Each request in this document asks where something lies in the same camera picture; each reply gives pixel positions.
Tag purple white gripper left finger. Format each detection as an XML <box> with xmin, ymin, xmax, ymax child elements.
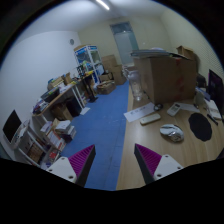
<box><xmin>47</xmin><ymin>145</ymin><xmax>96</xmax><ymax>187</ymax></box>

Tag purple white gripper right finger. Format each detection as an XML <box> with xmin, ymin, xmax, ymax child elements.
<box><xmin>134</xmin><ymin>144</ymin><xmax>183</xmax><ymax>184</ymax></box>

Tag silver computer mouse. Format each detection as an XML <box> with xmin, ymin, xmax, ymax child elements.
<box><xmin>160</xmin><ymin>124</ymin><xmax>184</xmax><ymax>142</ymax></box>

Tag round black mouse pad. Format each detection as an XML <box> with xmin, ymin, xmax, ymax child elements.
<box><xmin>188</xmin><ymin>113</ymin><xmax>212</xmax><ymax>141</ymax></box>

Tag stack of white boxes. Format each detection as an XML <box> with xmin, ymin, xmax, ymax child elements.
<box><xmin>55</xmin><ymin>120</ymin><xmax>76</xmax><ymax>143</ymax></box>

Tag white shelf unit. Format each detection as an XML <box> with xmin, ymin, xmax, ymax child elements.
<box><xmin>3</xmin><ymin>120</ymin><xmax>66</xmax><ymax>168</ymax></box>

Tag white remote control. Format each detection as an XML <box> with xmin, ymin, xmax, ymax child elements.
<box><xmin>140</xmin><ymin>113</ymin><xmax>161</xmax><ymax>125</ymax></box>

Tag white paper sheet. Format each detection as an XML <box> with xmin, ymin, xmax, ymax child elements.
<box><xmin>124</xmin><ymin>103</ymin><xmax>154</xmax><ymax>122</ymax></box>

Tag white calculator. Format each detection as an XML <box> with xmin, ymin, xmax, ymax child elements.
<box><xmin>167</xmin><ymin>103</ymin><xmax>181</xmax><ymax>117</ymax></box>

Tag wooden side desk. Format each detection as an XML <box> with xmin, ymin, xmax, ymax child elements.
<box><xmin>32</xmin><ymin>71</ymin><xmax>95</xmax><ymax>122</ymax></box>

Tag black pen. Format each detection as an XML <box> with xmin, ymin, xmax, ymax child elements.
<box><xmin>207</xmin><ymin>114</ymin><xmax>218</xmax><ymax>126</ymax></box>

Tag black monitor on left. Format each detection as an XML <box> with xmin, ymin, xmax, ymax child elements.
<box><xmin>3</xmin><ymin>110</ymin><xmax>22</xmax><ymax>142</ymax></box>

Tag black monitor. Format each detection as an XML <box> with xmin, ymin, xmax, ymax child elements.
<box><xmin>208</xmin><ymin>70</ymin><xmax>224</xmax><ymax>112</ymax></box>
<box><xmin>3</xmin><ymin>110</ymin><xmax>22</xmax><ymax>142</ymax></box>

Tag white book on table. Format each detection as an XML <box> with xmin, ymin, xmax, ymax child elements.
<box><xmin>205</xmin><ymin>100</ymin><xmax>222</xmax><ymax>120</ymax></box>

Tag open cardboard box on floor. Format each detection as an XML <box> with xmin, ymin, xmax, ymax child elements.
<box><xmin>97</xmin><ymin>81</ymin><xmax>116</xmax><ymax>95</ymax></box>

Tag large cardboard box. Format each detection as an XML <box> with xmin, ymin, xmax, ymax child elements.
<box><xmin>133</xmin><ymin>56</ymin><xmax>197</xmax><ymax>104</ymax></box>

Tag clear plastic container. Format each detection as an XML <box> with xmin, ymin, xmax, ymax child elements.
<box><xmin>128</xmin><ymin>70</ymin><xmax>144</xmax><ymax>101</ymax></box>

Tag black monitor on right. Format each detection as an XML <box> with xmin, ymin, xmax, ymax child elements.
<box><xmin>208</xmin><ymin>70</ymin><xmax>224</xmax><ymax>112</ymax></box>

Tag blue white display cabinet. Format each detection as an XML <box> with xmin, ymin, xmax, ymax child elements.
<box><xmin>74</xmin><ymin>45</ymin><xmax>104</xmax><ymax>84</ymax></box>

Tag stacked cardboard boxes by door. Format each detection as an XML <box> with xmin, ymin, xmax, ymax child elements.
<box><xmin>102</xmin><ymin>55</ymin><xmax>126</xmax><ymax>85</ymax></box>

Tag door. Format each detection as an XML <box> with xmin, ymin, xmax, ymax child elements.
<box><xmin>110</xmin><ymin>22</ymin><xmax>138</xmax><ymax>64</ymax></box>

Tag ceiling light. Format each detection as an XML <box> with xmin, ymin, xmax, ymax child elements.
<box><xmin>96</xmin><ymin>0</ymin><xmax>110</xmax><ymax>11</ymax></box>

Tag round wall clock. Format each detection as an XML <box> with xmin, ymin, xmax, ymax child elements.
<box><xmin>69</xmin><ymin>39</ymin><xmax>74</xmax><ymax>45</ymax></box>

